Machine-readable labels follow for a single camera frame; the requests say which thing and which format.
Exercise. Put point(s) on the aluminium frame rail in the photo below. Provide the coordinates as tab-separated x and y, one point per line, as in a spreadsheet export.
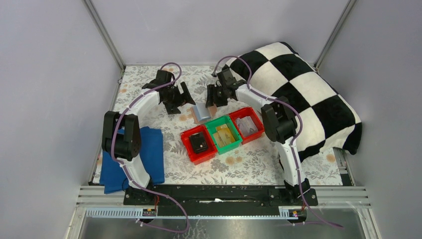
100	204

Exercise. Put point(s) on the black card stack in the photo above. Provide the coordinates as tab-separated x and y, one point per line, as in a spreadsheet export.
198	142

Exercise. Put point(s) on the green plastic bin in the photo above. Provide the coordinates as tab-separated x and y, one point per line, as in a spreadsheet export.
211	125

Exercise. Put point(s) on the blue folded cloth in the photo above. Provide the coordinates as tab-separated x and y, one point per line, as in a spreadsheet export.
152	155

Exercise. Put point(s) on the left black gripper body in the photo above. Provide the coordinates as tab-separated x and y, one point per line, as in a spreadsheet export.
177	97

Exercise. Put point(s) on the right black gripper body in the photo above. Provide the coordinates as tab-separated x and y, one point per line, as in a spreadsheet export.
218	95

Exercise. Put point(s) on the floral patterned table mat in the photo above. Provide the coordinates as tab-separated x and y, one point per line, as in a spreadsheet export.
255	163

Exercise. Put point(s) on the red plastic bin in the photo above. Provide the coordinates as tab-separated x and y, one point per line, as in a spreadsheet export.
197	159
243	112

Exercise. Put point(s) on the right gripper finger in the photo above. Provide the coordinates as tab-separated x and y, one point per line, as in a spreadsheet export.
210	96
220	99

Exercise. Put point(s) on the silver white credit cards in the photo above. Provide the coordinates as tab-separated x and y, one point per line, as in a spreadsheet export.
246	126

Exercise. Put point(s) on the black white checkered blanket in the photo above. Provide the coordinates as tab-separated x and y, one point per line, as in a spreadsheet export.
329	120

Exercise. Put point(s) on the gold credit cards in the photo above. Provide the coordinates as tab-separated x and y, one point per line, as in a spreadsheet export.
223	136

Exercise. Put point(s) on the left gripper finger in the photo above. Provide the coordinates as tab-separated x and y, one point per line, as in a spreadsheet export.
171	107
186	96

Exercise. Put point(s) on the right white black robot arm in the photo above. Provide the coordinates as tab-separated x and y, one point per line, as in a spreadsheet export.
281	122

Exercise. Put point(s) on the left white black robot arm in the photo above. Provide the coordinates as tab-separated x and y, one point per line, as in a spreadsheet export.
121	137

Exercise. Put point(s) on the left red plastic bin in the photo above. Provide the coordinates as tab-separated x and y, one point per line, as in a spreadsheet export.
197	159

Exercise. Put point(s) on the right red plastic bin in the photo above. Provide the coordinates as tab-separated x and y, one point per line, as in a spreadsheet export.
243	112

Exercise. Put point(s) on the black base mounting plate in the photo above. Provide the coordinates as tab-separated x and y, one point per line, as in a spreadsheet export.
264	194

